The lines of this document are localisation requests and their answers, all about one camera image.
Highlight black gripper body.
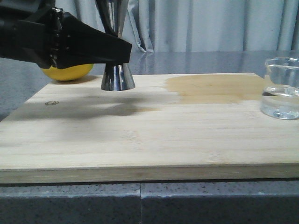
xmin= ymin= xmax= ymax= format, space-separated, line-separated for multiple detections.
xmin=0 ymin=0 xmax=64 ymax=69

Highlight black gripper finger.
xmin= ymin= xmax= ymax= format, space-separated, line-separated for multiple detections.
xmin=56 ymin=12 xmax=132 ymax=69

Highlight steel double jigger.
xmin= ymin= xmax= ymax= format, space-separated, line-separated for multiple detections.
xmin=95 ymin=0 xmax=135 ymax=91

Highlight clear glass beaker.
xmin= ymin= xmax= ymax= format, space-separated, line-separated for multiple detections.
xmin=260 ymin=57 xmax=299 ymax=120

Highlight yellow lemon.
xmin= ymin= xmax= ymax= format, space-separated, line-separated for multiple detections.
xmin=41 ymin=64 xmax=94 ymax=81

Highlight grey curtain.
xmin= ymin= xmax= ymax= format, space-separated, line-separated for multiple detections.
xmin=53 ymin=0 xmax=299 ymax=54

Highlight wooden cutting board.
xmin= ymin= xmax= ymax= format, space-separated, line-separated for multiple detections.
xmin=0 ymin=73 xmax=299 ymax=183

